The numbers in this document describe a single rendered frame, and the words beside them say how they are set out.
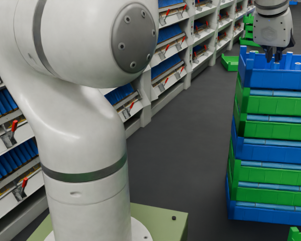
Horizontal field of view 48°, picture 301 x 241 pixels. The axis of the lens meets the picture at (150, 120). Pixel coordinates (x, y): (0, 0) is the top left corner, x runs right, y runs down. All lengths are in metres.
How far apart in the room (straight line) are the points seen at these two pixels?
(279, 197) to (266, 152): 0.18
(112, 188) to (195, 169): 1.05
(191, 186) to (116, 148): 0.96
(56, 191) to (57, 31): 0.21
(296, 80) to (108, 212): 0.71
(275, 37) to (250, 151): 0.35
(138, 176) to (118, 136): 1.00
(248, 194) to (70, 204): 0.81
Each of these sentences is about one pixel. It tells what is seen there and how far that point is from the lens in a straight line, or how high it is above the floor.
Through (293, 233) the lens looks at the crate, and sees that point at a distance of 1.14.
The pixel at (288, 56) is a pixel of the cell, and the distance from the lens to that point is 1.18.
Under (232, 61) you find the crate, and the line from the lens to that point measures 3.27.
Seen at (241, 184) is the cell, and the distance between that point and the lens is 1.17.
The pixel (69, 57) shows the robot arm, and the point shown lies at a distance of 0.34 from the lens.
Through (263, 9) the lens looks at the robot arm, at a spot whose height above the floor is 0.70.
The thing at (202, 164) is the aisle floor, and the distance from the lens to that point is 1.53.
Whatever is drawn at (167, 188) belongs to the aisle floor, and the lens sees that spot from 1.37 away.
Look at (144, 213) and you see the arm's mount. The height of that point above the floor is 0.37.
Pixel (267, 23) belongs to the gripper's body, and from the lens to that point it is 1.00.
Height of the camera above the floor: 0.79
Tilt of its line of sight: 24 degrees down
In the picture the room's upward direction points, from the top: straight up
